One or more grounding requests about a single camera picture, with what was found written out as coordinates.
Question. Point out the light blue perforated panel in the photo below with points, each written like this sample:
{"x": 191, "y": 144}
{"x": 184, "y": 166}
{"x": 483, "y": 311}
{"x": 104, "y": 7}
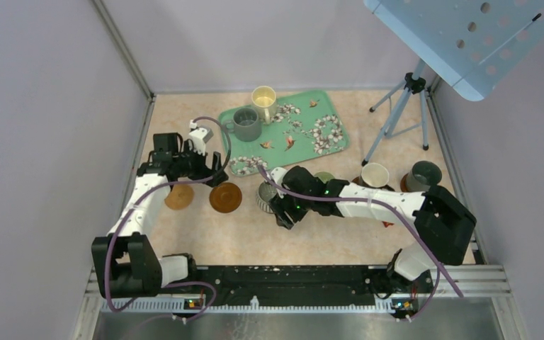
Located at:
{"x": 470, "y": 44}

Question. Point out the dark brown wooden coaster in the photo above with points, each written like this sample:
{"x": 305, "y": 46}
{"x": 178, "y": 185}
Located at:
{"x": 402, "y": 184}
{"x": 226, "y": 197}

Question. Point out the light green mug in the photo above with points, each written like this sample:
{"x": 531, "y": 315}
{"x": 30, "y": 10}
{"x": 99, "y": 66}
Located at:
{"x": 324, "y": 176}

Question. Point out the aluminium frame rail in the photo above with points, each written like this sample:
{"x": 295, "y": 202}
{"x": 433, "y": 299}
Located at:
{"x": 475, "y": 302}

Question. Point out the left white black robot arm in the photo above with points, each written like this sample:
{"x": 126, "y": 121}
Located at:
{"x": 124, "y": 260}

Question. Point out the dark green mug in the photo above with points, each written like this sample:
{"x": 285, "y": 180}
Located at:
{"x": 422, "y": 176}

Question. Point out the grey tripod stand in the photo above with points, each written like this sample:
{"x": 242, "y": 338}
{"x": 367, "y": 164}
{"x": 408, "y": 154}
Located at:
{"x": 412, "y": 84}

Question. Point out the green floral serving tray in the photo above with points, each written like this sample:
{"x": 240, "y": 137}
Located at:
{"x": 305, "y": 126}

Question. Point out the black mug white inside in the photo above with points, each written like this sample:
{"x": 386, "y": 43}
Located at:
{"x": 375, "y": 175}

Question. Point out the ribbed grey mug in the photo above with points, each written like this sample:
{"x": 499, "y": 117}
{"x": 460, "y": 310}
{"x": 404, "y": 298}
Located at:
{"x": 264, "y": 194}

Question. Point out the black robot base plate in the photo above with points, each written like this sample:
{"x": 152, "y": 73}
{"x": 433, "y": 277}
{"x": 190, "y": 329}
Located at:
{"x": 299, "y": 286}

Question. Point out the light tan wooden coaster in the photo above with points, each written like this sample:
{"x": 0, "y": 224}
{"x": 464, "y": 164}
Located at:
{"x": 180, "y": 197}

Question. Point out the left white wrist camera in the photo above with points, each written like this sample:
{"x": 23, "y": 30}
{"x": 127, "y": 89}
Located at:
{"x": 198, "y": 137}

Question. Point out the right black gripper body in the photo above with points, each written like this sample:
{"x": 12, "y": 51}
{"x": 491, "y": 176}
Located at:
{"x": 308, "y": 205}

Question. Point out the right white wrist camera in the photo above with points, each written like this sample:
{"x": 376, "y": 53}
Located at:
{"x": 277, "y": 175}

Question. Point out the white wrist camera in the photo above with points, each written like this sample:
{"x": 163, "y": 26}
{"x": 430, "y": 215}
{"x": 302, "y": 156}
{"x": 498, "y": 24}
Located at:
{"x": 277, "y": 175}
{"x": 198, "y": 137}

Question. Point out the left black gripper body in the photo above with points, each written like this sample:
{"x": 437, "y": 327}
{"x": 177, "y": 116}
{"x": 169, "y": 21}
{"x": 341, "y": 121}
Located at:
{"x": 193, "y": 165}

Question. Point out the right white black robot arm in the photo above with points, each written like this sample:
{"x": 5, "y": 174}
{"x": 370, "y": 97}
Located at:
{"x": 440, "y": 224}

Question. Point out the pale yellow mug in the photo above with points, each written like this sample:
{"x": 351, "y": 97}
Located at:
{"x": 265, "y": 103}

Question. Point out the plain grey mug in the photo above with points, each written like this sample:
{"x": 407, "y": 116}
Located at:
{"x": 245, "y": 124}

